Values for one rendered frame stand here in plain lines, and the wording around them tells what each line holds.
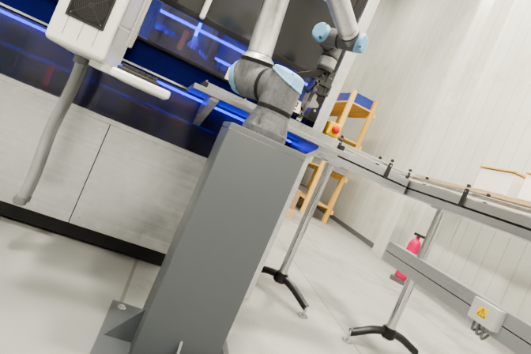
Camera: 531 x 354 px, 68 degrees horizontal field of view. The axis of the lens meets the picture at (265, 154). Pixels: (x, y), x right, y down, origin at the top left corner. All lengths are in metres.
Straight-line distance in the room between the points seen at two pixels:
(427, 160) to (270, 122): 4.76
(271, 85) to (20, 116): 1.17
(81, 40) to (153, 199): 0.87
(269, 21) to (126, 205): 1.10
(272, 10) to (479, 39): 5.16
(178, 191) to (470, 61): 4.99
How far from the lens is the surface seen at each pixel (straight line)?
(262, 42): 1.34
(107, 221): 1.99
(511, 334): 1.89
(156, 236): 2.00
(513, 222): 1.97
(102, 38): 1.38
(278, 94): 1.23
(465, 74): 6.15
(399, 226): 5.81
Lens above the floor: 0.75
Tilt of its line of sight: 1 degrees down
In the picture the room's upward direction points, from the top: 24 degrees clockwise
